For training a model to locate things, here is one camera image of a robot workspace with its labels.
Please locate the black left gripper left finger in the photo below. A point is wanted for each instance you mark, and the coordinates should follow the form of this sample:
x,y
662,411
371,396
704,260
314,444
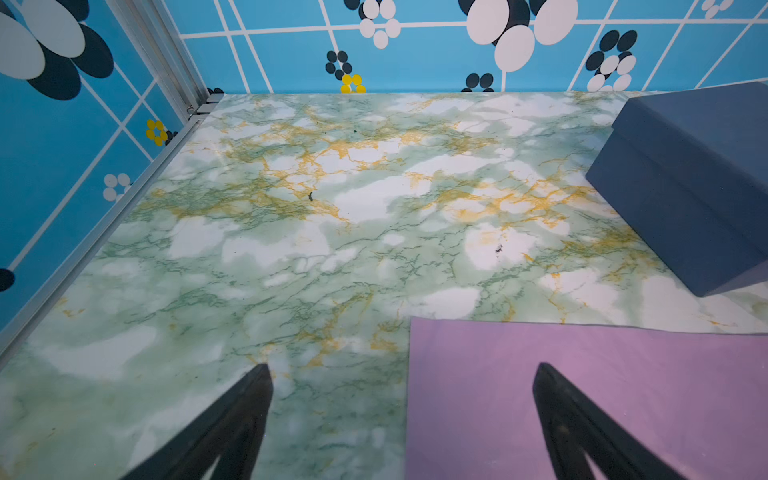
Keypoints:
x,y
224,440

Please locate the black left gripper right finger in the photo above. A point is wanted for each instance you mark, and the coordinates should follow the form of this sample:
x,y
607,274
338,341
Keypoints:
x,y
579,434

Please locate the dark blue gift box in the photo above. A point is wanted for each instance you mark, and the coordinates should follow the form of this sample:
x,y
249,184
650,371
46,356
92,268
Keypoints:
x,y
688,172

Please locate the aluminium frame post left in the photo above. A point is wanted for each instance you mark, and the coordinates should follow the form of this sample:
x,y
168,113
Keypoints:
x,y
153,33

